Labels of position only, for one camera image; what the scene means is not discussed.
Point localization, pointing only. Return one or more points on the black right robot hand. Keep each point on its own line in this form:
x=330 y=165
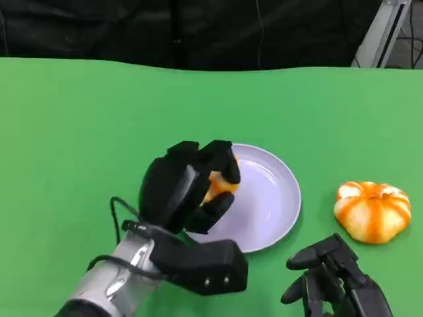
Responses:
x=343 y=284

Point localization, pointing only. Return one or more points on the silver aluminium frame post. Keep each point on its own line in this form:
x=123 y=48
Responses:
x=380 y=33

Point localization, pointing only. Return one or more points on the black backdrop curtain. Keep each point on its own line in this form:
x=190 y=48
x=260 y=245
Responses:
x=132 y=29

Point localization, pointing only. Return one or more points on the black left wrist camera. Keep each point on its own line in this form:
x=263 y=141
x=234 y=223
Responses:
x=205 y=264

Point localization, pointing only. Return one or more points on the orange white toy bread roll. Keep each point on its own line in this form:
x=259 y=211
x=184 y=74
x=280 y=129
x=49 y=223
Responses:
x=371 y=213
x=219 y=186

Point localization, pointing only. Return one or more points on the green table cloth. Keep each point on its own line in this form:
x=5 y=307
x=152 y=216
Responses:
x=82 y=132

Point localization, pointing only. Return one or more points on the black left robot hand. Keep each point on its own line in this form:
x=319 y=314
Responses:
x=172 y=191

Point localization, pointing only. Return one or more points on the lilac plate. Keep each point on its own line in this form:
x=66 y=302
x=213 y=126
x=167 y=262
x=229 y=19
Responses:
x=267 y=201

